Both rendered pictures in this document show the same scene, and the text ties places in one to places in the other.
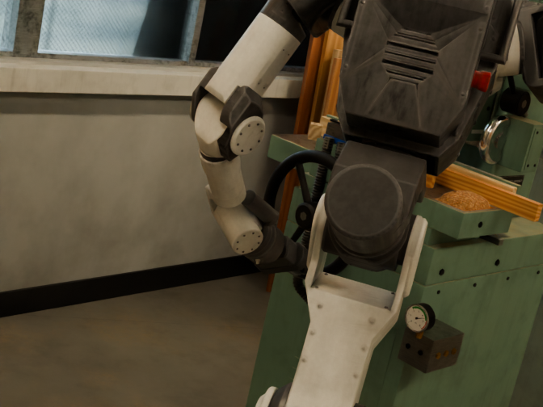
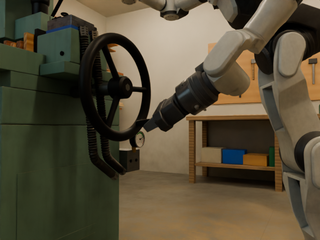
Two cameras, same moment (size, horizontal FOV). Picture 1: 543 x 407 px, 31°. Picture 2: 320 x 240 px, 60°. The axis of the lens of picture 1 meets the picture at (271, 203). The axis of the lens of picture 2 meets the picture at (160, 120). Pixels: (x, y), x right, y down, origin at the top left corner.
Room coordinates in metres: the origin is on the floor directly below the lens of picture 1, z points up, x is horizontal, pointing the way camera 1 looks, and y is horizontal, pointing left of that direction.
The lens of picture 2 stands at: (2.14, 0.66, 0.70)
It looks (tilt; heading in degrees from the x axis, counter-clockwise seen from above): 2 degrees up; 258
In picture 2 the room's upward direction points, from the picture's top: straight up
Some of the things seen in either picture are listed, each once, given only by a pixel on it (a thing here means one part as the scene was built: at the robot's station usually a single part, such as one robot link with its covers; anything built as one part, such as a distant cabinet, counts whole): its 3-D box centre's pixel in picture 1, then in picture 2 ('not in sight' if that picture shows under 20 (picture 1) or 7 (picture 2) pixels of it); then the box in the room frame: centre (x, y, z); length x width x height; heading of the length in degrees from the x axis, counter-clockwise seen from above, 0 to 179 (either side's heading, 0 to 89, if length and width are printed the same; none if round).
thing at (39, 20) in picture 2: not in sight; (36, 31); (2.36, -0.33, 1.03); 0.14 x 0.07 x 0.09; 138
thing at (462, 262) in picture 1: (427, 224); (16, 112); (2.43, -0.40, 0.76); 0.57 x 0.45 x 0.09; 138
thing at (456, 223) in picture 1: (372, 182); (53, 72); (2.29, -0.22, 0.87); 0.61 x 0.30 x 0.06; 48
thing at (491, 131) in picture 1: (496, 140); not in sight; (2.36, -0.50, 1.02); 0.12 x 0.03 x 0.12; 138
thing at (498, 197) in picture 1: (427, 169); not in sight; (2.32, -0.35, 0.92); 0.62 x 0.02 x 0.04; 48
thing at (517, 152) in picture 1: (519, 143); not in sight; (2.38, -0.56, 1.02); 0.09 x 0.07 x 0.12; 48
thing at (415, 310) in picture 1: (420, 320); (136, 141); (2.01, -0.37, 0.65); 0.06 x 0.04 x 0.08; 48
